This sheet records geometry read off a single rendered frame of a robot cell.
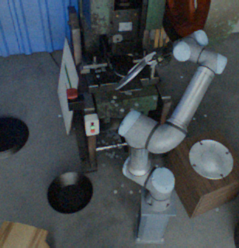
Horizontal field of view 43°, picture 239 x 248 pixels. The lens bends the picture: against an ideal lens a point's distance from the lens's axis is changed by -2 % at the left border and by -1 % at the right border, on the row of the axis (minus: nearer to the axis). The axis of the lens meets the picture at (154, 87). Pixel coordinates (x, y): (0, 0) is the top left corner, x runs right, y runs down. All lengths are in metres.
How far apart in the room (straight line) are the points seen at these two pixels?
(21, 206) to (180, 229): 1.05
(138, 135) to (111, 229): 1.07
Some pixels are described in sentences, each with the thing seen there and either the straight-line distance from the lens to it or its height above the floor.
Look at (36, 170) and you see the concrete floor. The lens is 2.39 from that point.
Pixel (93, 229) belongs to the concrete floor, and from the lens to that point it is 2.15.
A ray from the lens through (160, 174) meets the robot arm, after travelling 1.55.
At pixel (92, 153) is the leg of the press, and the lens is 2.15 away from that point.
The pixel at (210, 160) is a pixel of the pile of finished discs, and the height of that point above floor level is 0.36.
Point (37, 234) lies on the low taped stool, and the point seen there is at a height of 0.33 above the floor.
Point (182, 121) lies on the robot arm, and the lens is 1.19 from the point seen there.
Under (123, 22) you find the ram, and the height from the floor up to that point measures 1.09.
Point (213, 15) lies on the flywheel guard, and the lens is 1.45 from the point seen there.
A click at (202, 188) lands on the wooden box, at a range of 1.94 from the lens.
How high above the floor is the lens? 2.02
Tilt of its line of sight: 44 degrees down
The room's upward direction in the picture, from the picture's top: 9 degrees clockwise
